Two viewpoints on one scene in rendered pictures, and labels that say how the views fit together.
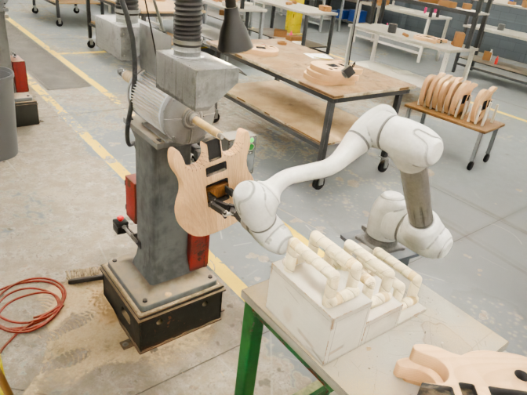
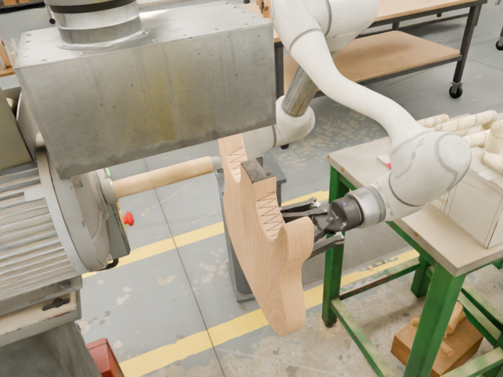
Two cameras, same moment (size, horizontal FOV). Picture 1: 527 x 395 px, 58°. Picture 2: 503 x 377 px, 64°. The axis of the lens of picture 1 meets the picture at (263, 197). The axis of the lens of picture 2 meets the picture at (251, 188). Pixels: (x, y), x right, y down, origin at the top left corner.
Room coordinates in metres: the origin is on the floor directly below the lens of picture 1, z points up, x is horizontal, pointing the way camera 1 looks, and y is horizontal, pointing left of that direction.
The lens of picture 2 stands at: (1.42, 0.78, 1.66)
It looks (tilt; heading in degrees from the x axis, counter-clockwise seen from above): 36 degrees down; 291
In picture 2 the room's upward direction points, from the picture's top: 5 degrees counter-clockwise
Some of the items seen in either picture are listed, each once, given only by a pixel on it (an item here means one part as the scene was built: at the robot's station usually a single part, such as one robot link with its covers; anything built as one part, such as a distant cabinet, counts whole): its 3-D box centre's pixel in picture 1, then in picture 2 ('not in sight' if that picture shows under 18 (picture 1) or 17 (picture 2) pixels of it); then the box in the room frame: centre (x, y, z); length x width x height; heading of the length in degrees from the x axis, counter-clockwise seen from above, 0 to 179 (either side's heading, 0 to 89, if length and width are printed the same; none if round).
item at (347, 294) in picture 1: (343, 295); not in sight; (1.01, -0.24, 1.12); 0.11 x 0.03 x 0.03; 130
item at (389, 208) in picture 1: (389, 215); (245, 133); (1.96, -0.59, 0.87); 0.18 x 0.16 x 0.22; 44
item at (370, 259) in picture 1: (368, 258); (466, 122); (1.21, -0.34, 1.12); 0.20 x 0.03 x 0.03; 39
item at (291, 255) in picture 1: (291, 256); not in sight; (1.12, -0.10, 1.15); 0.03 x 0.03 x 0.09
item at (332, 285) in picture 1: (330, 290); not in sight; (0.99, -0.20, 1.15); 0.03 x 0.03 x 0.09
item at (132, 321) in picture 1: (161, 292); not in sight; (2.08, 0.50, 0.12); 0.61 x 0.51 x 0.25; 131
